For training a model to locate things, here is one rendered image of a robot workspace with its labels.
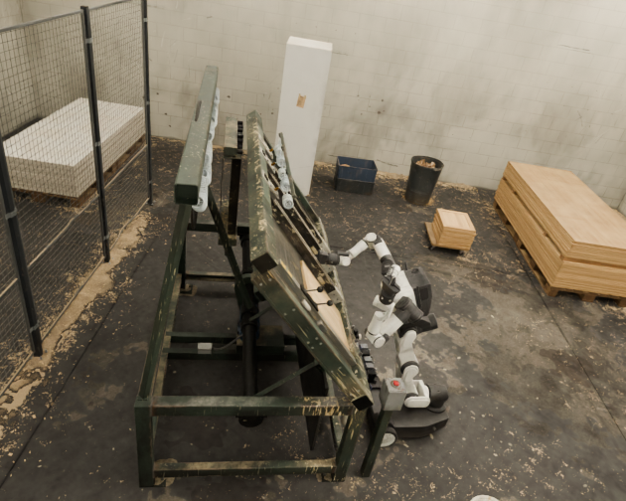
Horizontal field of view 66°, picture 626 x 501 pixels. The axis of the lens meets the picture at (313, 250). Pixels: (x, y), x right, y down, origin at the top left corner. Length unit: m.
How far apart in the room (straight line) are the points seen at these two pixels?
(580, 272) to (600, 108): 3.56
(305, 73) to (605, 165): 5.50
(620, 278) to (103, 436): 5.67
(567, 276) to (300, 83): 4.08
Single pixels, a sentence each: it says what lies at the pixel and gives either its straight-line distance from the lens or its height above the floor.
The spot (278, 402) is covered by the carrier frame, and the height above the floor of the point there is 0.79.
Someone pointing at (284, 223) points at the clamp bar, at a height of 1.55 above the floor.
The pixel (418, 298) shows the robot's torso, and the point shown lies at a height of 1.33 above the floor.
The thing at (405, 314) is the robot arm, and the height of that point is 1.30.
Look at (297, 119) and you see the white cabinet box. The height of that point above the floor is 1.11.
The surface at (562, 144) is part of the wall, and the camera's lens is 9.21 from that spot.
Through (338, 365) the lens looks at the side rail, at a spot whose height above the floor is 1.14.
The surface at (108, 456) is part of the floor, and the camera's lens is 3.83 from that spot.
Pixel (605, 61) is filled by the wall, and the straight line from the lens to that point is 9.03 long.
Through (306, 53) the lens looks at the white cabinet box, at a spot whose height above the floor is 1.97.
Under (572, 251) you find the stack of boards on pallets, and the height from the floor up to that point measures 0.65.
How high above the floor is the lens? 3.11
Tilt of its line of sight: 32 degrees down
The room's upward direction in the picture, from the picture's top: 10 degrees clockwise
